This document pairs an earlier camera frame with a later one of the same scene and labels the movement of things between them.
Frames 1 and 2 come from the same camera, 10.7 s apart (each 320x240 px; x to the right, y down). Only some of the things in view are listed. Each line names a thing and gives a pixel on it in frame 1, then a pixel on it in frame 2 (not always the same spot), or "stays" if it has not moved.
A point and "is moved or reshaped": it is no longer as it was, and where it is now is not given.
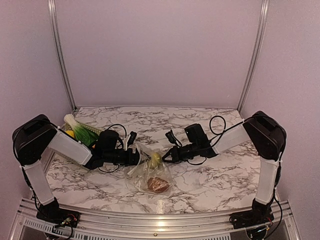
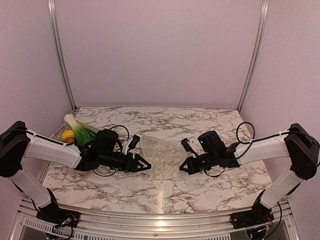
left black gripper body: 125,160 stays
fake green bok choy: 85,136 stays
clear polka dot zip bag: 149,174 to 165,157
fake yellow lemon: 70,132 stays
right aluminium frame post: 253,60 stays
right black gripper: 176,157 to 192,169
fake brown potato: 158,185 is moved or reshaped
